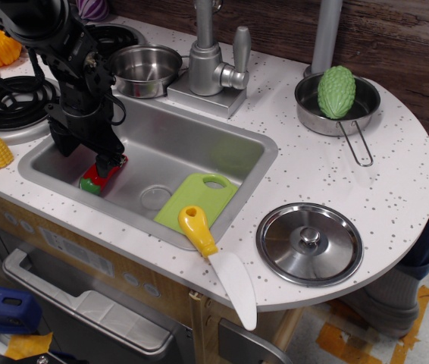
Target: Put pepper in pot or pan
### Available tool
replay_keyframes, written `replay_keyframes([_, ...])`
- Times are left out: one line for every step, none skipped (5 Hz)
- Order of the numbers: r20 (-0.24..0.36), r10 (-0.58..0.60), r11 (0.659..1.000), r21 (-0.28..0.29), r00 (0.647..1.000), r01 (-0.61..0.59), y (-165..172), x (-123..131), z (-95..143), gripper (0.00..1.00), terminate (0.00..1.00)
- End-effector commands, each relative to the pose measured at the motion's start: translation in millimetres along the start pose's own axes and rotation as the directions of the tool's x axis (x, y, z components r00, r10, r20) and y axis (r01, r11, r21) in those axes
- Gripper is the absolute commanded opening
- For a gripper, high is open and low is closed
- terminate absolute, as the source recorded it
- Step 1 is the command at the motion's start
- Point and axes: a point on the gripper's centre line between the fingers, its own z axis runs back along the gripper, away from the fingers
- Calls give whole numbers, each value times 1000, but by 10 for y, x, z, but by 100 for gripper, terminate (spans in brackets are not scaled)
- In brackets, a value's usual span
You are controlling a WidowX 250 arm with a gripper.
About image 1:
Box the green toy cutting board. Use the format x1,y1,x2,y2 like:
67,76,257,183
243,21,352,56
154,173,238,234

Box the steel pot lid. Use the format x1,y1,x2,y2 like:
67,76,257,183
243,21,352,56
255,202,363,287

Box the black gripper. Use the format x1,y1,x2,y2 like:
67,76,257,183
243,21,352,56
43,49,124,178

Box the grey shoe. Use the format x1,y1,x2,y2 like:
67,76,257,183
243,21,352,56
343,268,419,338

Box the black coil burner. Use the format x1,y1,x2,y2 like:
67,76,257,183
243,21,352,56
86,24,139,58
0,76,57,131

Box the red toy pepper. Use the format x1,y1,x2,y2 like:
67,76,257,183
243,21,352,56
78,155,128,196

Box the green bumpy toy gourd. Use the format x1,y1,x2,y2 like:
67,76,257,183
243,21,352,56
318,65,356,120

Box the small steel pot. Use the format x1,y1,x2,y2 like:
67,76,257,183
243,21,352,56
108,44,183,99

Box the blue clamp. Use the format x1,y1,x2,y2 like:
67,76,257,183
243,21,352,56
0,287,42,334

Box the steel pan with handle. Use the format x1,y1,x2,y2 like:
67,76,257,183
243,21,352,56
294,70,380,167

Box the yellow handled toy knife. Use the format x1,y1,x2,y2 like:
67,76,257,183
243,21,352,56
177,206,258,331

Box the silver oven door handle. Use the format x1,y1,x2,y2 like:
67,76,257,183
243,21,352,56
2,249,180,363

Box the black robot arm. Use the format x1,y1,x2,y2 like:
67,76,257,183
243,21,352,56
0,1,126,178

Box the black front coil burner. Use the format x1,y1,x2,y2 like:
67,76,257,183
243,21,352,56
0,76,57,131

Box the black rear coil burner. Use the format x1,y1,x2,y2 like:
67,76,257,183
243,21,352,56
86,24,139,58

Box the grey vertical pole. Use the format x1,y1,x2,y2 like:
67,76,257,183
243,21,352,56
304,0,343,77

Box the silver toy faucet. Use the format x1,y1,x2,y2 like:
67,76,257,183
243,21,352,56
168,0,252,118

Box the silver sink basin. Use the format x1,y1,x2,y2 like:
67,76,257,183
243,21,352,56
18,96,277,249

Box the purple striped toy vegetable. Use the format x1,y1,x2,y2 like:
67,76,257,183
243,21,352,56
76,0,109,21

